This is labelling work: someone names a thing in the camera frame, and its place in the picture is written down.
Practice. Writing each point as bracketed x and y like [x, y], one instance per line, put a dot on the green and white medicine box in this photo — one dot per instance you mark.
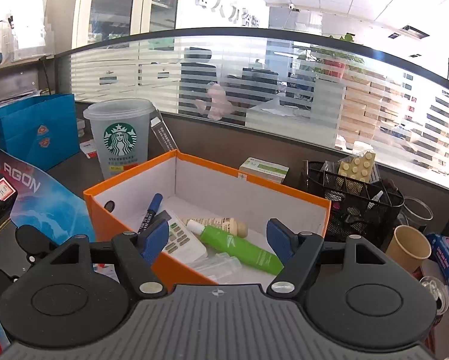
[264, 168]

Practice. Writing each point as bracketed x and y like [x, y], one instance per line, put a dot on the pink plush toy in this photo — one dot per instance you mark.
[217, 101]

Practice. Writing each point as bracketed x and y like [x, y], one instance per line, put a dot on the blue marker pen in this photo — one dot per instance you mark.
[154, 206]

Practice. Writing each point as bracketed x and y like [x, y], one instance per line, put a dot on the blue paper bag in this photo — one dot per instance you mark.
[29, 127]

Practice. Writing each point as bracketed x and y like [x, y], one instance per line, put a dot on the potted green plant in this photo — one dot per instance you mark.
[333, 60]

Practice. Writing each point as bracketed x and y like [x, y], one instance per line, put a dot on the white glass-door cabinet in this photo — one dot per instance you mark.
[112, 7]

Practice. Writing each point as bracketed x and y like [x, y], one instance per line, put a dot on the blue wipes packet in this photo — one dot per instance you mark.
[447, 258]

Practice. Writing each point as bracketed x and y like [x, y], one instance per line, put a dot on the black mesh desk organizer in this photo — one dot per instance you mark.
[359, 210]

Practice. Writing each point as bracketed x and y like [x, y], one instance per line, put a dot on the clear glass jar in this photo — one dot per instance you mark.
[417, 213]

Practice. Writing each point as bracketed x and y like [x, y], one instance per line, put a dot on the white remote control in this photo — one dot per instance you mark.
[183, 240]

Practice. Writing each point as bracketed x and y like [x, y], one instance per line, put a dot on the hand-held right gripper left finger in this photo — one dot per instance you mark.
[155, 240]

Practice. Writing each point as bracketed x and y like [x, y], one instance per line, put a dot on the white ceiling security camera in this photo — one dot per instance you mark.
[292, 6]

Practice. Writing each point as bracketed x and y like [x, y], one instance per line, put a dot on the yellow building block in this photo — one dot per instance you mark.
[357, 167]

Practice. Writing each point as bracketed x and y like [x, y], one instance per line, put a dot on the clear plastic cup green logo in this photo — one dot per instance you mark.
[119, 146]

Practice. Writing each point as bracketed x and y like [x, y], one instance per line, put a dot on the beige paper cup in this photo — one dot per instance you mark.
[406, 255]

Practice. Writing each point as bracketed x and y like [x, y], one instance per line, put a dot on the beige squeeze bottle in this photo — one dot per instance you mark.
[228, 227]

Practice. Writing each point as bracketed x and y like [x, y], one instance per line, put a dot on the white and red card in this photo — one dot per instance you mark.
[88, 149]

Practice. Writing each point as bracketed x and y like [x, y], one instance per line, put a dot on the clear plastic bottle red label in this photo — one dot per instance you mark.
[224, 264]

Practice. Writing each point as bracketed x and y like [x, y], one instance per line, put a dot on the red drink can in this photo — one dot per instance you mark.
[436, 296]

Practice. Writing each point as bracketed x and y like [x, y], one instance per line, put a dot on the green tube white cap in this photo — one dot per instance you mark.
[239, 247]

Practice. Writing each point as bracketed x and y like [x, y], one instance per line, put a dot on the striped glass partition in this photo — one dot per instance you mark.
[284, 120]

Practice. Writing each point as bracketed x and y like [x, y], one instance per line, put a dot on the printed blue mouse pad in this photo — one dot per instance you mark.
[52, 210]

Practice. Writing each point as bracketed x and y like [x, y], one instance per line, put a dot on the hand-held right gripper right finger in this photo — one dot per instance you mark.
[280, 240]

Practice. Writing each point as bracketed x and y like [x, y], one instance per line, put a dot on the orange cardboard box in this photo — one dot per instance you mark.
[179, 270]

